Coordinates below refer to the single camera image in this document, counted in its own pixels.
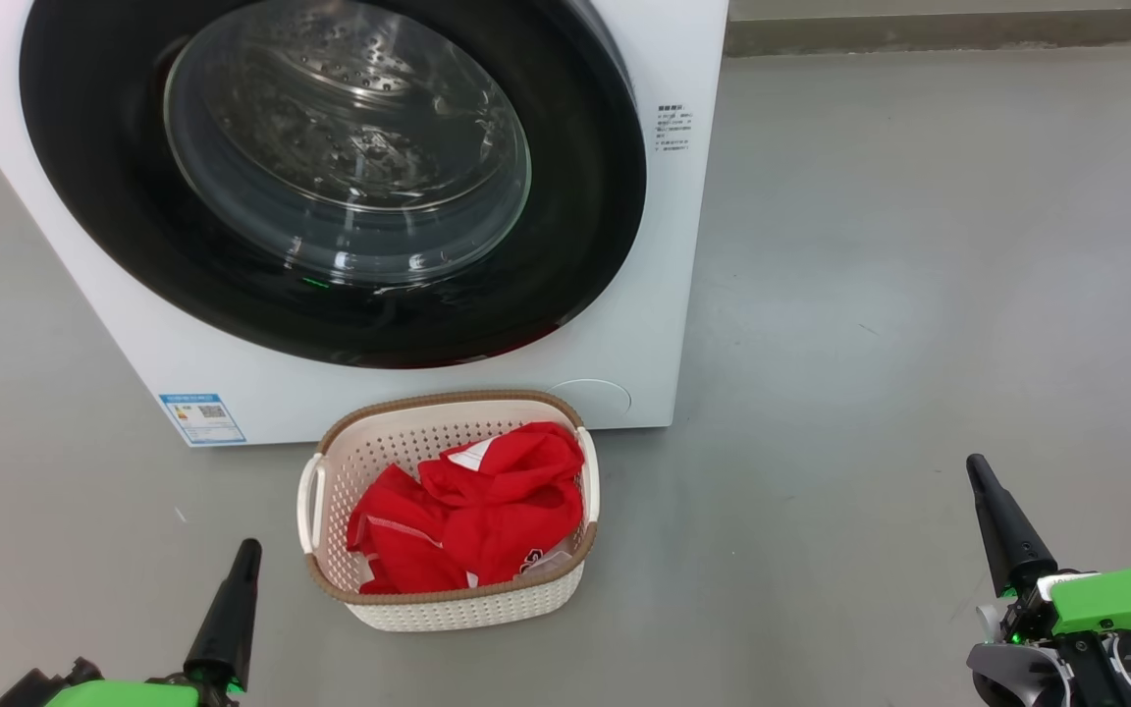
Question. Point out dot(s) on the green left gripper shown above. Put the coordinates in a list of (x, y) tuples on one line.
[(124, 695)]

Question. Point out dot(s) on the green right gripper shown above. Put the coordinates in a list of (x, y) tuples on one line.
[(1120, 599)]

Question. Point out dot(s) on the red garment with white lining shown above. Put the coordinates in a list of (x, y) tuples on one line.
[(389, 530)]

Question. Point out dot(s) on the round black washer door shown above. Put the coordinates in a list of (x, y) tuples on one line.
[(94, 196)]

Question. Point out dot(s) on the cream basket with brown rim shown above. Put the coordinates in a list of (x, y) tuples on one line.
[(457, 614)]

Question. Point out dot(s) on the white front-load washing machine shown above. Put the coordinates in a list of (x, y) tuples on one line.
[(683, 295)]

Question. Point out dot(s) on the stainless steel washing machine drum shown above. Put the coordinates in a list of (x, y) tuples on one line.
[(330, 118)]

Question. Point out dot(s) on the printed text label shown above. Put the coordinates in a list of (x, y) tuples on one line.
[(673, 128)]

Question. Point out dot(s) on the blue energy label sticker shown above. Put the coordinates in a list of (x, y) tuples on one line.
[(202, 419)]

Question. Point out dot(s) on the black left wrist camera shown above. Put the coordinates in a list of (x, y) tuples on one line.
[(50, 682)]

